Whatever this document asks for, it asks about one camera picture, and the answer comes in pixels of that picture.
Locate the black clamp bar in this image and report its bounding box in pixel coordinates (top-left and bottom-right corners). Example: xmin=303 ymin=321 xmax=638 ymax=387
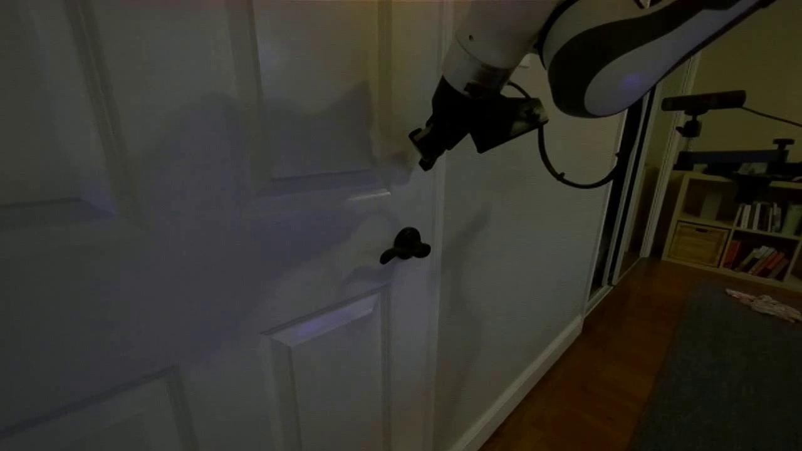
xmin=672 ymin=134 xmax=802 ymax=183

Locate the dark grey rug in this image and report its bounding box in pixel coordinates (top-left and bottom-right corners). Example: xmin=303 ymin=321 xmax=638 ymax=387
xmin=629 ymin=281 xmax=802 ymax=451

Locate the black camera on tripod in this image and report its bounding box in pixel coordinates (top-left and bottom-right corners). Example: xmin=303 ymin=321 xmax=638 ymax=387
xmin=658 ymin=87 xmax=749 ymax=143

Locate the white panelled door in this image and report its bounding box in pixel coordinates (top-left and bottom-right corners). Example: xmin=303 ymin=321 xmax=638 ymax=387
xmin=0 ymin=0 xmax=447 ymax=451

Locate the white cloth with pattern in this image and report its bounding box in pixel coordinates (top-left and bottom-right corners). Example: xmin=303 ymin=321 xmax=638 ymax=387
xmin=722 ymin=286 xmax=802 ymax=326

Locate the dark closet door frame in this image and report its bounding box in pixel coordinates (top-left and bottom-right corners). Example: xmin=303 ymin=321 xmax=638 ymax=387
xmin=587 ymin=83 xmax=658 ymax=295

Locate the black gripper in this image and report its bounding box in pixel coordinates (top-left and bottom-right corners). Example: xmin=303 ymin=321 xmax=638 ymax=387
xmin=406 ymin=74 xmax=550 ymax=176

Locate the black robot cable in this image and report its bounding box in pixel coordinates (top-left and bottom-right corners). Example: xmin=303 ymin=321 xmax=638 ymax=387
xmin=504 ymin=77 xmax=625 ymax=192

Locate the black lever door handle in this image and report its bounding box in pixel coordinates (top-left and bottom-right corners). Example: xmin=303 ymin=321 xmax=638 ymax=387
xmin=379 ymin=224 xmax=434 ymax=268

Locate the white bookshelf with books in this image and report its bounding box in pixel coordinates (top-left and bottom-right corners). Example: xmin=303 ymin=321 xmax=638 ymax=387
xmin=660 ymin=168 xmax=802 ymax=293

